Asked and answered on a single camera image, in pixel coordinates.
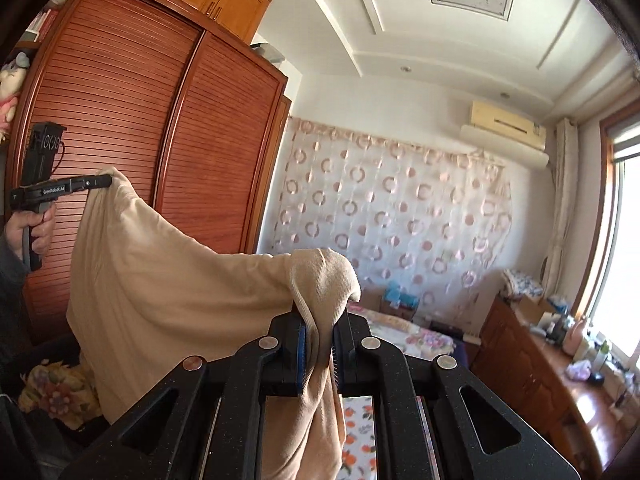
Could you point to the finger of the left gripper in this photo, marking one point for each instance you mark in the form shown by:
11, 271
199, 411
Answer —
86, 183

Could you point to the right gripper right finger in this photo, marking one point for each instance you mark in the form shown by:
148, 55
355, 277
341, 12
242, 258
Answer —
435, 419

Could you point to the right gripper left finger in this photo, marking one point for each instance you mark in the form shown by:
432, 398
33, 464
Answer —
204, 419

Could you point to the beige printed t-shirt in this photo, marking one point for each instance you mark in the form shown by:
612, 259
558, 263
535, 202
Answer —
144, 296

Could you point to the person's dark sleeve forearm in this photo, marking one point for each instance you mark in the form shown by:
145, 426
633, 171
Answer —
14, 333

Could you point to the person's left hand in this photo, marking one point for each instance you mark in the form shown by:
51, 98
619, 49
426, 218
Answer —
42, 226

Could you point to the floral quilt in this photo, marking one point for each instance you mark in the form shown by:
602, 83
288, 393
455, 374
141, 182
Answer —
410, 338

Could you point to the orange print white blanket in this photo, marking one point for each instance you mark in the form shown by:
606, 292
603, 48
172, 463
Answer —
359, 450

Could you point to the blue item behind bed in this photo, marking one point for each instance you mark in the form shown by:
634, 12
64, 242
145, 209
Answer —
395, 296

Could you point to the red wooden louvered wardrobe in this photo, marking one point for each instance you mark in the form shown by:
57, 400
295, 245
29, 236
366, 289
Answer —
189, 113

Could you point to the cardboard box on cabinet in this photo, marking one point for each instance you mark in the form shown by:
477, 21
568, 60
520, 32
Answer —
532, 311

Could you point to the crumpled plastic bag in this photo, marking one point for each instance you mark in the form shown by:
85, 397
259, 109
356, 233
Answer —
579, 371

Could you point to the wooden low cabinet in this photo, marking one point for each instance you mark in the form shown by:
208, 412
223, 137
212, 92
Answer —
528, 373

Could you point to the floral cloth on floor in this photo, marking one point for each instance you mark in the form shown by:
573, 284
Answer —
65, 393

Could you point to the folded patterned cloth stack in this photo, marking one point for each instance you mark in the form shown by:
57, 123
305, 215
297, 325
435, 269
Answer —
517, 285

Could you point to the pink bottle on cabinet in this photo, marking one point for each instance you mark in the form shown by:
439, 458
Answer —
573, 337

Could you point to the circle pattern sheer curtain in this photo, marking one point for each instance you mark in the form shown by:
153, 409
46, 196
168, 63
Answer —
430, 222

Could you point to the white tied side curtain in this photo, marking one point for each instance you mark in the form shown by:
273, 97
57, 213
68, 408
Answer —
565, 179

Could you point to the window with wooden frame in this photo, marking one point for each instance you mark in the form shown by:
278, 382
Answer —
607, 229

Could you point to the wall air conditioner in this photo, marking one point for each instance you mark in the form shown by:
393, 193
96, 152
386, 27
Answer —
506, 134

